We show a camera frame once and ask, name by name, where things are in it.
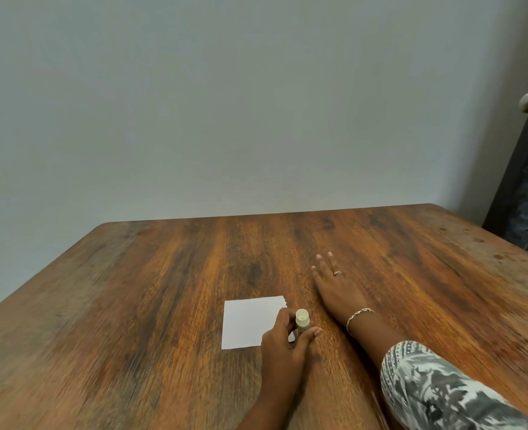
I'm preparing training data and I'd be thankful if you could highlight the dark door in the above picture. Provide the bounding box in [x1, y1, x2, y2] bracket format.
[482, 64, 528, 233]

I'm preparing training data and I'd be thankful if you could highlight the person's right forearm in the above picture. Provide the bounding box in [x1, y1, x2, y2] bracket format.
[347, 311, 410, 377]

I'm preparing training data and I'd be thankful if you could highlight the person's right hand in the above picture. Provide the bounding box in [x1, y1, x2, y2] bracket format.
[311, 251, 375, 331]

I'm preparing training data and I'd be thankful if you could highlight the silver chain bracelet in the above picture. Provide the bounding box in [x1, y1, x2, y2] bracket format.
[346, 307, 375, 335]

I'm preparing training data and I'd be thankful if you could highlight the white paper sheet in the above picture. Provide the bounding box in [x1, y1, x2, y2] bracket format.
[221, 295, 297, 350]

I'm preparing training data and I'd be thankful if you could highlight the grey white patterned sleeve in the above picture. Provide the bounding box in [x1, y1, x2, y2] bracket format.
[380, 340, 528, 430]

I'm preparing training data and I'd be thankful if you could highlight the white yellow glue stick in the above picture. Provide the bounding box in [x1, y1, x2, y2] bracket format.
[294, 309, 311, 344]

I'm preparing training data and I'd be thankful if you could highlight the person's left hand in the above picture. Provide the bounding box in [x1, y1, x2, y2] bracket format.
[261, 308, 323, 395]

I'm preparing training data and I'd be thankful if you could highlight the person's left forearm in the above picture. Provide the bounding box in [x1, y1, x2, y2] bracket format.
[234, 384, 310, 430]

